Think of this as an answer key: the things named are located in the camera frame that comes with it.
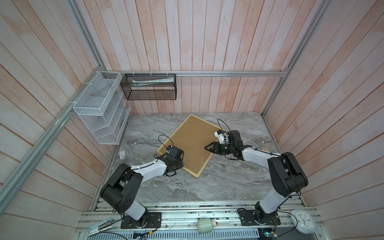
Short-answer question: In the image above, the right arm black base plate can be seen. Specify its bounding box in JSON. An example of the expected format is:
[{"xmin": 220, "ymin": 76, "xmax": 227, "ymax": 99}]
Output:
[{"xmin": 237, "ymin": 208, "xmax": 281, "ymax": 226}]

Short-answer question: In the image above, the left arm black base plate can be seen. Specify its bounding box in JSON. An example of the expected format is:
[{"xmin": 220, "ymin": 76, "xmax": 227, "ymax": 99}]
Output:
[{"xmin": 121, "ymin": 211, "xmax": 162, "ymax": 229}]

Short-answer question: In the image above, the black wire mesh basket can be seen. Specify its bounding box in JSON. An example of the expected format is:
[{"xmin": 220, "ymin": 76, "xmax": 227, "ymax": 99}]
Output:
[{"xmin": 120, "ymin": 73, "xmax": 178, "ymax": 101}]

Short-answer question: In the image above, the white wire mesh shelf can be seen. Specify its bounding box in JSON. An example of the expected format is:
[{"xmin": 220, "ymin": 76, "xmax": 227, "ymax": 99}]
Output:
[{"xmin": 73, "ymin": 71, "xmax": 132, "ymax": 145}]

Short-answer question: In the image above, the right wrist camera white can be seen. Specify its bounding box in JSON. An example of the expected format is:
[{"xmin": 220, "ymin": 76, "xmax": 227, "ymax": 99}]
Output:
[{"xmin": 214, "ymin": 130, "xmax": 228, "ymax": 144}]

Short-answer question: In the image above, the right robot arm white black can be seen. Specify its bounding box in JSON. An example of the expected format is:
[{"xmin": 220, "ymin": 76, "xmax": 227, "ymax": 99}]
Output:
[{"xmin": 205, "ymin": 130, "xmax": 309, "ymax": 223}]

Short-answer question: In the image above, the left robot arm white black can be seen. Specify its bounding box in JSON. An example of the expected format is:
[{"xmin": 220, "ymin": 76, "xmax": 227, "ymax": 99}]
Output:
[{"xmin": 100, "ymin": 146, "xmax": 184, "ymax": 225}]

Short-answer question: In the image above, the coloured marker pack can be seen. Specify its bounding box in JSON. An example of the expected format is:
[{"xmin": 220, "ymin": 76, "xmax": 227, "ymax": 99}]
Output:
[{"xmin": 260, "ymin": 148, "xmax": 278, "ymax": 154}]

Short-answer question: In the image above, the white cylindrical device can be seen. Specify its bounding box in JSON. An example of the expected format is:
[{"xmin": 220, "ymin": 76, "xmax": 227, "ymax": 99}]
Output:
[{"xmin": 197, "ymin": 218, "xmax": 217, "ymax": 234}]

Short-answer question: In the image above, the white wall clock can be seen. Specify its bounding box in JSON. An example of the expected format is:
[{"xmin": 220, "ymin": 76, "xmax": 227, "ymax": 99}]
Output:
[{"xmin": 291, "ymin": 210, "xmax": 317, "ymax": 235}]

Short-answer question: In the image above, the wooden backing board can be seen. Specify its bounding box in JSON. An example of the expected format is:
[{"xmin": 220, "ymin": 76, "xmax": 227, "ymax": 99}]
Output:
[{"xmin": 159, "ymin": 116, "xmax": 221, "ymax": 175}]

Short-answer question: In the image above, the paper in black basket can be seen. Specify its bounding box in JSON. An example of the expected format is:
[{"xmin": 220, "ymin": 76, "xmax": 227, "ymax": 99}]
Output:
[{"xmin": 132, "ymin": 78, "xmax": 175, "ymax": 87}]

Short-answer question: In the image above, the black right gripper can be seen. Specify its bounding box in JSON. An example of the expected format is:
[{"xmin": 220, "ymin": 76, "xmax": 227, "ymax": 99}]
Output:
[{"xmin": 204, "ymin": 141, "xmax": 234, "ymax": 155}]

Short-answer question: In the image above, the light wooden picture frame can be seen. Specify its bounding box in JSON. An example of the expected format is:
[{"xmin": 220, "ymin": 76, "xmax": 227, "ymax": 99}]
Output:
[{"xmin": 156, "ymin": 113, "xmax": 224, "ymax": 179}]

